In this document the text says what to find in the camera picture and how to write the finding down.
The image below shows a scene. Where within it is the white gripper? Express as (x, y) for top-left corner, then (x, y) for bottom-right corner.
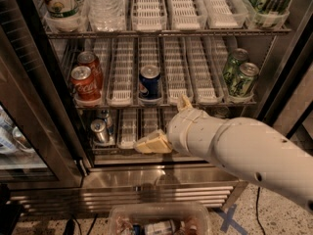
(134, 94), (226, 163)

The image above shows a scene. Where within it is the blue pepsi can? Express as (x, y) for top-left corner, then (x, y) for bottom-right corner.
(139, 65), (161, 100)

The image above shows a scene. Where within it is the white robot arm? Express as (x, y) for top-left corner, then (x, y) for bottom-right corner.
(134, 95), (313, 212)

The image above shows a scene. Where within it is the rear right green can bottom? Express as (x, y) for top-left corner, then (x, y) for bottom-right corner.
(213, 107), (230, 118)

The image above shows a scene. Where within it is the white glide tray middle shelf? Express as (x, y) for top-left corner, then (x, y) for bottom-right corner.
(107, 38), (134, 107)

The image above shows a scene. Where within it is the white glide tray shelf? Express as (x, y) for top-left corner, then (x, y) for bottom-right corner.
(131, 0), (167, 31)
(107, 38), (134, 107)

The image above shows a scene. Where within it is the rear silver blue can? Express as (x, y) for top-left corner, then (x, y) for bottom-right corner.
(97, 110), (114, 136)

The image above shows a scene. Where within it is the front silver can bottom shelf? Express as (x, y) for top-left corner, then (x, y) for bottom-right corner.
(90, 118), (109, 143)

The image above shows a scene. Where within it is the white glide tray under pepsi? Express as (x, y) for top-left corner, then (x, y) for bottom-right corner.
(138, 37), (162, 105)

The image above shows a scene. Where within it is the front green can middle shelf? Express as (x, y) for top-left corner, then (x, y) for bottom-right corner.
(229, 63), (259, 97)

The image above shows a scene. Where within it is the green can shelf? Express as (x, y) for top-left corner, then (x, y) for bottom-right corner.
(229, 63), (259, 97)
(222, 48), (249, 85)

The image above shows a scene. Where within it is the rear green can middle shelf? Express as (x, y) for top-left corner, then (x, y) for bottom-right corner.
(222, 48), (249, 85)

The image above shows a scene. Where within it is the front red coca-cola can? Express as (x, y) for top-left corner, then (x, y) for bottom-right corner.
(70, 66), (101, 101)

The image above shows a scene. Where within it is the red coca-cola can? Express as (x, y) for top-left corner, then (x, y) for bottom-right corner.
(77, 51), (104, 89)
(70, 66), (101, 101)

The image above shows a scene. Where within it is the rear red coca-cola can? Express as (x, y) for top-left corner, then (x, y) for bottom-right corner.
(77, 51), (104, 89)

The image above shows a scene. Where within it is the white glide tray top shelf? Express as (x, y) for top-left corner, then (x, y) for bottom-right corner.
(131, 0), (167, 31)

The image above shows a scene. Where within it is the glass fridge door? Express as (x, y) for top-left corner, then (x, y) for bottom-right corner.
(0, 0), (89, 191)

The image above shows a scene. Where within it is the clear plastic bin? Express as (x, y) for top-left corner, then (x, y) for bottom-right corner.
(108, 202), (213, 235)

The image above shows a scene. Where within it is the clear water bottle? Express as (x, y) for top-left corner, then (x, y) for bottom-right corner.
(88, 0), (124, 31)

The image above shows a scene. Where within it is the green white soda bottle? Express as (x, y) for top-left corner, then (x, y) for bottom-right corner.
(44, 0), (78, 19)

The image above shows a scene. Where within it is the bottom wire shelf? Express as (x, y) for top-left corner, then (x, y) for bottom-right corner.
(91, 142), (237, 159)

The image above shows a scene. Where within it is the wire shelf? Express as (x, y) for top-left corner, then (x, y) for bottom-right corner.
(75, 101), (256, 110)
(47, 26), (291, 39)
(91, 142), (237, 159)

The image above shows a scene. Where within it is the middle wire shelf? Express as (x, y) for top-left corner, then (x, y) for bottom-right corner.
(75, 101), (256, 110)

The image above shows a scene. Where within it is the top wire shelf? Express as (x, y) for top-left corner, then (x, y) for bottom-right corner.
(47, 26), (291, 39)

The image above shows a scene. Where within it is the black cable right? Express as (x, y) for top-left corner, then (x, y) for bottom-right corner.
(255, 186), (267, 235)

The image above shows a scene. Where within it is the black cables left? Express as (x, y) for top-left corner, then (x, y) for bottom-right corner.
(62, 213), (99, 235)

